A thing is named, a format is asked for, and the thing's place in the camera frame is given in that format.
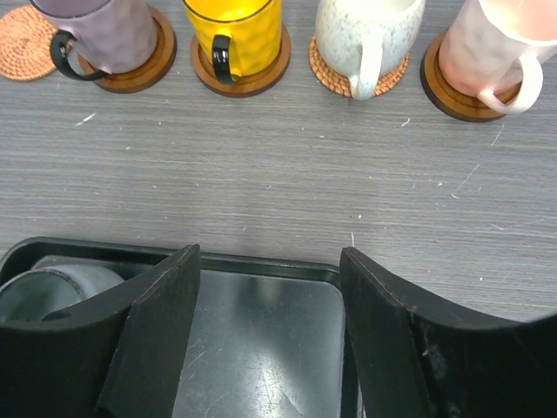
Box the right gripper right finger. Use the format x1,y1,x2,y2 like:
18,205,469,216
339,247,556,417

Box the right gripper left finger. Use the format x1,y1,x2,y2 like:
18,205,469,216
1,245,200,417

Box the grey stoneware mug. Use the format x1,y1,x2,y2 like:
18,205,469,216
1,264,124,323

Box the dark wooden coaster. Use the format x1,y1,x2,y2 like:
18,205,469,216
190,24,292,98
78,2,177,93
419,30,505,123

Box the woven rattan coaster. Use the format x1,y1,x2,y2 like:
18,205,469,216
308,36,410,98

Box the purple mug black handle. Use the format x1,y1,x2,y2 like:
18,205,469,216
31,0,158,81

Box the pink ceramic mug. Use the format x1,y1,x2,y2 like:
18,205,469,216
439,0,556,115

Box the white speckled mug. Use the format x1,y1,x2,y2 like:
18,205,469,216
315,0,426,100

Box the light orange coaster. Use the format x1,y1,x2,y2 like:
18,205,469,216
1,5,57,82

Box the yellow mug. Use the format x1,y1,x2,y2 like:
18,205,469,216
184,0,282,84

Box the black plastic tray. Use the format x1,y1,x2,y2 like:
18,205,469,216
0,236,362,418

